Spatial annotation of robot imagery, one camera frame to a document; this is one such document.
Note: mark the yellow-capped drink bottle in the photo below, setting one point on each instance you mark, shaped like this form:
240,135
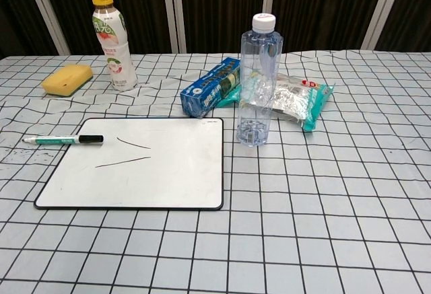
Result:
116,48

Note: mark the clear water bottle white cap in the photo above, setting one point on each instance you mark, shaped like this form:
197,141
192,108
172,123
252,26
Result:
257,72

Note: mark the green marker pen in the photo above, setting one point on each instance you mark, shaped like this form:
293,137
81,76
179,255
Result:
57,140

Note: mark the blue cardboard box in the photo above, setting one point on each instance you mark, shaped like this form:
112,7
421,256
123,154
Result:
205,93

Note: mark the black screen panel white frame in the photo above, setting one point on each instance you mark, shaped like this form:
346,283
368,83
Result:
141,4
320,4
13,4
414,4
219,4

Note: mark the yellow sponge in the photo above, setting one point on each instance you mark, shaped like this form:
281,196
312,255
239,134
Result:
65,80

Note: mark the white black-checked tablecloth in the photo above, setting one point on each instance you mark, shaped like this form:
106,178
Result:
303,206

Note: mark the teal snack bag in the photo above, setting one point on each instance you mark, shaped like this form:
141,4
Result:
303,102

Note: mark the white dry-erase board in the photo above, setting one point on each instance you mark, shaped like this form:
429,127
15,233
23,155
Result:
151,179

